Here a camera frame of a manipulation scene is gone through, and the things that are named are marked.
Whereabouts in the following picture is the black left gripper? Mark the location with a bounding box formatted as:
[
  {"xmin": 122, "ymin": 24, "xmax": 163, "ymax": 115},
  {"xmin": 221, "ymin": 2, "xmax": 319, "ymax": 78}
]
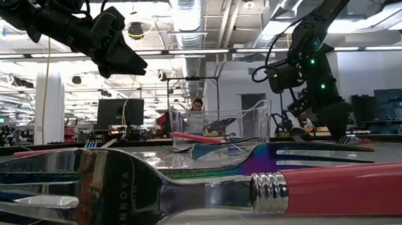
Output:
[{"xmin": 87, "ymin": 24, "xmax": 149, "ymax": 81}]

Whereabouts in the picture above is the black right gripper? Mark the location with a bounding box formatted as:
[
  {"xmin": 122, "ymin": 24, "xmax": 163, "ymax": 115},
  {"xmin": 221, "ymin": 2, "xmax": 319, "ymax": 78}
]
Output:
[{"xmin": 285, "ymin": 47, "xmax": 355, "ymax": 142}]

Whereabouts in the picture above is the matte black fork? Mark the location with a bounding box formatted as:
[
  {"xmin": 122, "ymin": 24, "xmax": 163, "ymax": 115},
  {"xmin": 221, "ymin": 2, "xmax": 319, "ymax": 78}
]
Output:
[
  {"xmin": 288, "ymin": 126, "xmax": 312, "ymax": 144},
  {"xmin": 162, "ymin": 143, "xmax": 194, "ymax": 154}
]

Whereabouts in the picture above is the red-handled silver fork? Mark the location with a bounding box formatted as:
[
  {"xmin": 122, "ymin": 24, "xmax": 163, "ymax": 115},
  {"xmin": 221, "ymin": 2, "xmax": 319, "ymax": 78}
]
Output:
[
  {"xmin": 0, "ymin": 131, "xmax": 402, "ymax": 225},
  {"xmin": 169, "ymin": 129, "xmax": 226, "ymax": 147},
  {"xmin": 12, "ymin": 147, "xmax": 79, "ymax": 159}
]

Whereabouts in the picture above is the iridescent rainbow fork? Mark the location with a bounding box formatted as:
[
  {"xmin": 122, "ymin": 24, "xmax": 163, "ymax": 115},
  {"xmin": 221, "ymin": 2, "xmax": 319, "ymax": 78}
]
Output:
[
  {"xmin": 83, "ymin": 139, "xmax": 100, "ymax": 150},
  {"xmin": 0, "ymin": 136, "xmax": 377, "ymax": 190}
]

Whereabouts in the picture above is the silver metal fork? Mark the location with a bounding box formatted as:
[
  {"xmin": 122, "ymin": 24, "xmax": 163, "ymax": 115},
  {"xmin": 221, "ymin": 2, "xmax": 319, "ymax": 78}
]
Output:
[
  {"xmin": 336, "ymin": 133, "xmax": 373, "ymax": 147},
  {"xmin": 100, "ymin": 138, "xmax": 119, "ymax": 149}
]

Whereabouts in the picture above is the black computer monitor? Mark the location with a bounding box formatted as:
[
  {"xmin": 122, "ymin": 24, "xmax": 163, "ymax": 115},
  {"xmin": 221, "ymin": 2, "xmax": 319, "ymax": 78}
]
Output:
[
  {"xmin": 350, "ymin": 93, "xmax": 378, "ymax": 126},
  {"xmin": 95, "ymin": 96, "xmax": 147, "ymax": 129},
  {"xmin": 374, "ymin": 87, "xmax": 402, "ymax": 123}
]

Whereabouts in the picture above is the black ceiling device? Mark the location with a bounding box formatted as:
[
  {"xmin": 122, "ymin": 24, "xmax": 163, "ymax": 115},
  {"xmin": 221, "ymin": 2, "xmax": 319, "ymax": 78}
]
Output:
[{"xmin": 127, "ymin": 21, "xmax": 145, "ymax": 41}]

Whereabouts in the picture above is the clear plastic bin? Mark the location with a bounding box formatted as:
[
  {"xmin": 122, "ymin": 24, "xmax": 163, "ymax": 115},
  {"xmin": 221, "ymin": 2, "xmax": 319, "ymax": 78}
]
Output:
[{"xmin": 167, "ymin": 99, "xmax": 275, "ymax": 149}]

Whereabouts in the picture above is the person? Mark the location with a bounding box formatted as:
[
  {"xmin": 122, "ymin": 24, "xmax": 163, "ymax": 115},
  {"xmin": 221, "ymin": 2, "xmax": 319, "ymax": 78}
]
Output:
[{"xmin": 185, "ymin": 97, "xmax": 209, "ymax": 137}]

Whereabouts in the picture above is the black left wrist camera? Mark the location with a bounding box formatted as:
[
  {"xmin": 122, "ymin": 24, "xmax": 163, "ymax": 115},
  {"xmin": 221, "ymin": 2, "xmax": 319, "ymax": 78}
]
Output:
[{"xmin": 94, "ymin": 5, "xmax": 127, "ymax": 34}]

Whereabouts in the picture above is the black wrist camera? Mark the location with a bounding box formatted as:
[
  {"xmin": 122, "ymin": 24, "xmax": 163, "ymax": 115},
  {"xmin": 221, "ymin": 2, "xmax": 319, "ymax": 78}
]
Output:
[
  {"xmin": 266, "ymin": 61, "xmax": 305, "ymax": 95},
  {"xmin": 94, "ymin": 5, "xmax": 127, "ymax": 34}
]

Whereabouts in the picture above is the black metal stand frame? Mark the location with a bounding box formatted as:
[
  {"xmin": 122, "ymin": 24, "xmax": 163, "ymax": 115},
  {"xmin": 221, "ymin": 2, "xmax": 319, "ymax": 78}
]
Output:
[{"xmin": 165, "ymin": 74, "xmax": 223, "ymax": 142}]

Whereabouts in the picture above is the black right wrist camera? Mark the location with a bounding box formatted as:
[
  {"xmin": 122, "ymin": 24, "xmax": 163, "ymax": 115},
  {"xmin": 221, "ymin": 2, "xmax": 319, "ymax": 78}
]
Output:
[{"xmin": 266, "ymin": 61, "xmax": 305, "ymax": 95}]

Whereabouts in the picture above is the black left camera cable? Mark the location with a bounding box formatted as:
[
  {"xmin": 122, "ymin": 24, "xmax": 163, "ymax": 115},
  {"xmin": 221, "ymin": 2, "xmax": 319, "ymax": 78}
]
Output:
[{"xmin": 98, "ymin": 0, "xmax": 118, "ymax": 14}]

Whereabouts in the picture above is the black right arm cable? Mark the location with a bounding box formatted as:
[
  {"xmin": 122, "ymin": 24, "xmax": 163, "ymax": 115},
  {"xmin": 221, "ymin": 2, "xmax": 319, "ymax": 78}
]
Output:
[{"xmin": 248, "ymin": 17, "xmax": 306, "ymax": 85}]

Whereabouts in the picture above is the yellow cable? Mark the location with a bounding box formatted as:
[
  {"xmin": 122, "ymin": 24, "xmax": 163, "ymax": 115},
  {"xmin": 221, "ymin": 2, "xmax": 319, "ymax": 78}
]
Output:
[{"xmin": 36, "ymin": 36, "xmax": 57, "ymax": 146}]

